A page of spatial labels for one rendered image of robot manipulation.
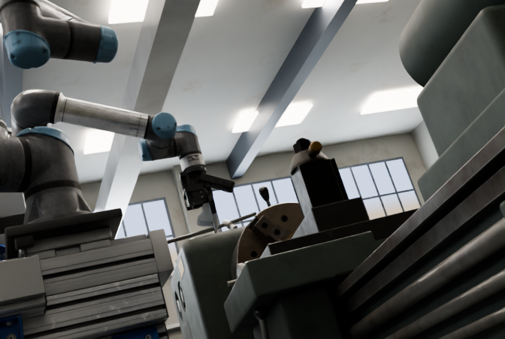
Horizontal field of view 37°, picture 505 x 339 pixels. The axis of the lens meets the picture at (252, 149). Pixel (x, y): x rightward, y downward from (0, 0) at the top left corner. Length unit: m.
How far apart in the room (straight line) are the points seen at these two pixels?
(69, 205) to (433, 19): 0.87
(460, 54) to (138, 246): 0.85
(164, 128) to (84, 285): 0.83
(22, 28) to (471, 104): 0.83
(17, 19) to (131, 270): 0.53
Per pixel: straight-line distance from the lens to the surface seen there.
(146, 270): 1.53
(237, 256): 1.98
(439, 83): 0.96
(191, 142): 2.39
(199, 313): 2.11
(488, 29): 0.86
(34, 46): 1.41
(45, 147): 1.61
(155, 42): 7.10
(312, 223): 1.37
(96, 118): 2.25
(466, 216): 0.81
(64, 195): 1.57
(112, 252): 1.53
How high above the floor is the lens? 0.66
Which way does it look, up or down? 21 degrees up
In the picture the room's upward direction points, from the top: 17 degrees counter-clockwise
